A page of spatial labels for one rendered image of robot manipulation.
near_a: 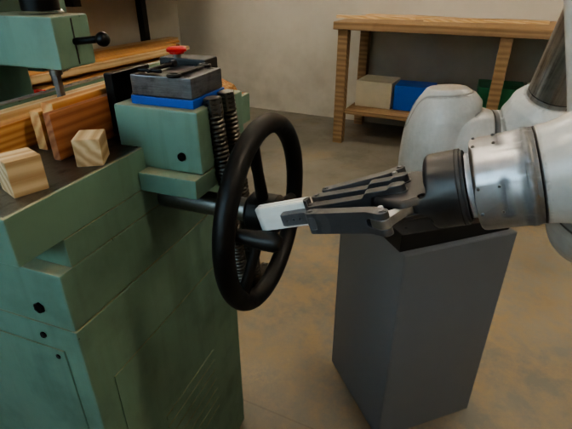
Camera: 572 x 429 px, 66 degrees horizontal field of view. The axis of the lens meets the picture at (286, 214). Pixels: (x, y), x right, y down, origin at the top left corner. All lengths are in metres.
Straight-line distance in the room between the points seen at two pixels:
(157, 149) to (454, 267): 0.71
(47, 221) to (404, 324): 0.80
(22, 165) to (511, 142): 0.49
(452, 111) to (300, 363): 0.93
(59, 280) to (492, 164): 0.49
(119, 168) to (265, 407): 0.96
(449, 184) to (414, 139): 0.60
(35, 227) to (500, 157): 0.47
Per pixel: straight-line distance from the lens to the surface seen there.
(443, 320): 1.17
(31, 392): 0.84
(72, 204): 0.59
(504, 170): 0.42
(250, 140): 0.55
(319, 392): 1.46
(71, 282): 0.62
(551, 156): 0.42
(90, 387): 0.72
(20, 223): 0.55
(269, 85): 4.29
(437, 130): 1.00
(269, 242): 0.52
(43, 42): 0.74
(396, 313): 1.06
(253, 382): 1.48
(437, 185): 0.43
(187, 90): 0.62
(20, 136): 0.74
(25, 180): 0.57
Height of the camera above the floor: 1.12
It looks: 28 degrees down
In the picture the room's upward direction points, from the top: straight up
